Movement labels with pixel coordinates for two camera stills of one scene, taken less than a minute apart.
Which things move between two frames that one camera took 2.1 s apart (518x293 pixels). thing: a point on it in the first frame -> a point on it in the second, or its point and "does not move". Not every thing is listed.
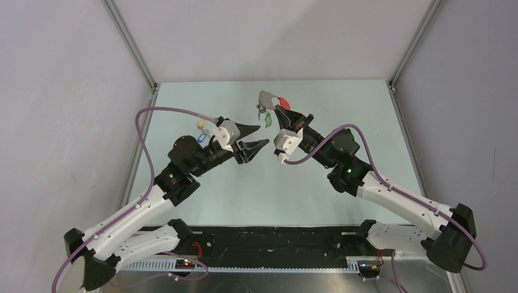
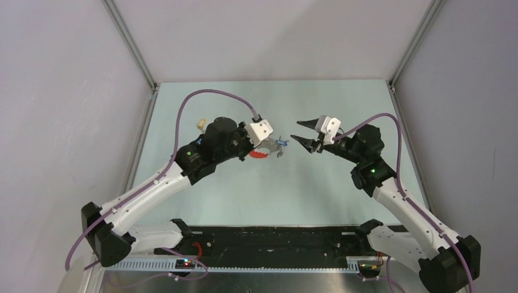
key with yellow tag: [201, 123] does not move
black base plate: [275, 246] does not move
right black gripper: [288, 119] -> [311, 144]
